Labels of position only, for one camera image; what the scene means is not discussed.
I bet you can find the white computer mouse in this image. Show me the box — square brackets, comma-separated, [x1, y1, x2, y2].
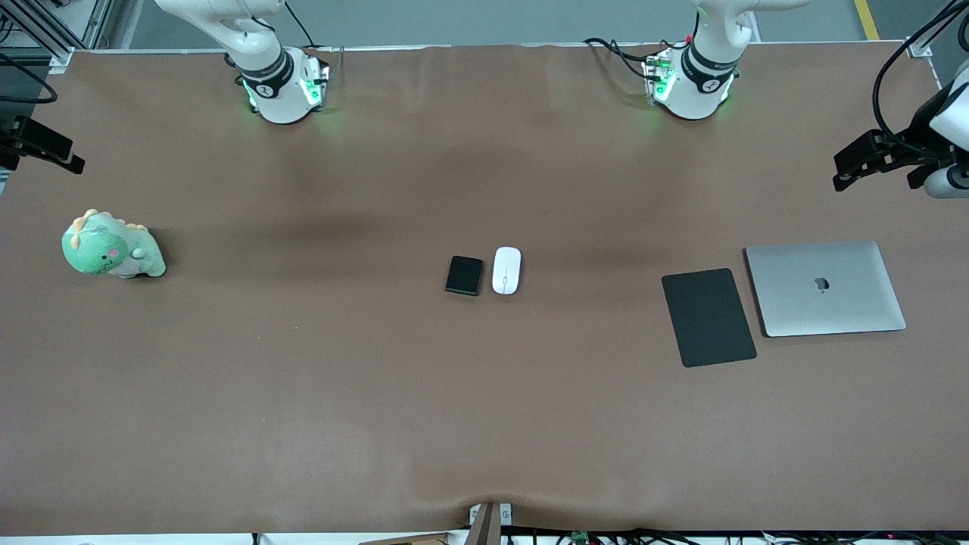
[492, 247, 522, 295]

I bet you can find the black mouse pad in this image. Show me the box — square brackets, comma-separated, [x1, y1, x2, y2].
[661, 268, 758, 369]

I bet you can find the green plush dinosaur toy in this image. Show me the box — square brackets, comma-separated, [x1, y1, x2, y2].
[62, 209, 167, 279]

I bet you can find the silver laptop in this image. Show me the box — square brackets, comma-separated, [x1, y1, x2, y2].
[745, 241, 907, 338]

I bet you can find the brown table cover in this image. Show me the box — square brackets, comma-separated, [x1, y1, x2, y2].
[0, 42, 969, 537]

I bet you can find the aluminium frame profile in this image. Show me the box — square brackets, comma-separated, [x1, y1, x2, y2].
[0, 0, 114, 66]

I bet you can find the black left arm base cable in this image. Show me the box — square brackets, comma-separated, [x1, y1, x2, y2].
[582, 37, 668, 82]

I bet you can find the black arm base cable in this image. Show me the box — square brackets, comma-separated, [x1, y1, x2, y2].
[283, 0, 316, 48]
[582, 37, 668, 82]

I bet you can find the black right arm base cable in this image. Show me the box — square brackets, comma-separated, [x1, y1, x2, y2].
[283, 0, 316, 48]

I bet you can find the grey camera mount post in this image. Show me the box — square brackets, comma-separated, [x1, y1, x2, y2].
[468, 502, 513, 545]

